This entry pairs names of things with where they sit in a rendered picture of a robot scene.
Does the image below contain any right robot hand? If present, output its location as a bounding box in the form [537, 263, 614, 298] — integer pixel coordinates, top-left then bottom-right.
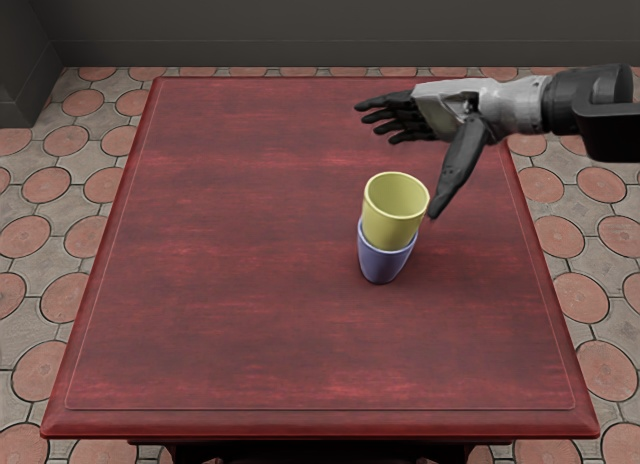
[353, 75, 547, 221]

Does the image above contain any yellow cup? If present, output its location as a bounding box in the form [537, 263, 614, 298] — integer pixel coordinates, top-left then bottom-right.
[360, 171, 431, 249]

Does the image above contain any purple cup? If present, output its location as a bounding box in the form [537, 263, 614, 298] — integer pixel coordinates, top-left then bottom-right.
[356, 218, 419, 286]

